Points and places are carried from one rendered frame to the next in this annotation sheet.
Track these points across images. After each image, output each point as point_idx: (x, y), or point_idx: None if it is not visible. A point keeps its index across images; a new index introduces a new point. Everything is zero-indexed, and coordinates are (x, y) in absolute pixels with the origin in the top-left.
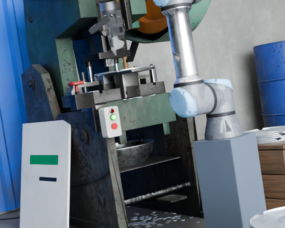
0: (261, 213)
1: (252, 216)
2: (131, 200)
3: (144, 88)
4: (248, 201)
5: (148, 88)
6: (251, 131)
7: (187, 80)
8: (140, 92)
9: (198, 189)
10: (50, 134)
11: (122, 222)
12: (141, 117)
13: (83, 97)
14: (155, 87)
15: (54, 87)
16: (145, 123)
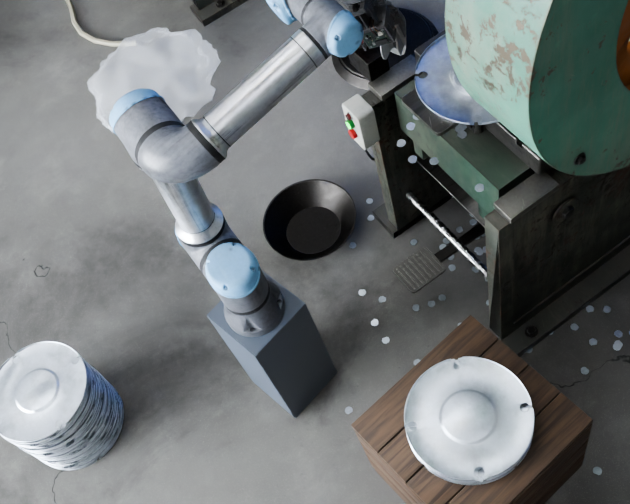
0: (274, 393)
1: (257, 378)
2: (420, 209)
3: (500, 132)
4: (248, 367)
5: (506, 139)
6: (521, 385)
7: (176, 220)
8: (491, 128)
9: (490, 311)
10: None
11: (390, 213)
12: (443, 160)
13: (355, 57)
14: (519, 150)
15: None
16: (448, 171)
